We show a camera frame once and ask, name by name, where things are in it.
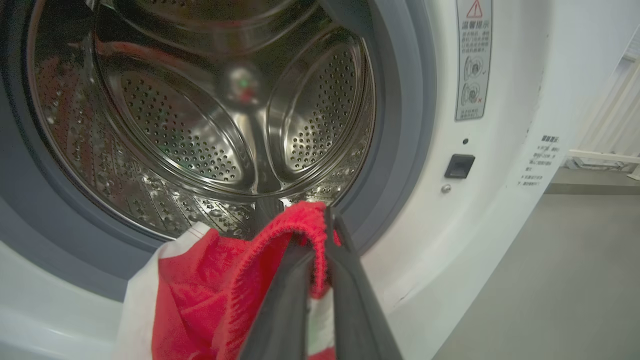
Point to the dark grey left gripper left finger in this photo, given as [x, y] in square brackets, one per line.
[285, 310]

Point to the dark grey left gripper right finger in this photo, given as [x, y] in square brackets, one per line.
[355, 310]

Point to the red garment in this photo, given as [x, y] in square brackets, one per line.
[200, 290]

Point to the white front-load washing machine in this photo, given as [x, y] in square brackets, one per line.
[475, 240]

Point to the black door latch socket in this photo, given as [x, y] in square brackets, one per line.
[460, 166]

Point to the stainless steel washing machine drum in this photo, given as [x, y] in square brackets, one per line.
[175, 125]

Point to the grey warning label sticker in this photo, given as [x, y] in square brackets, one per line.
[473, 65]

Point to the white metal rack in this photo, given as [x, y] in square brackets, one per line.
[600, 156]

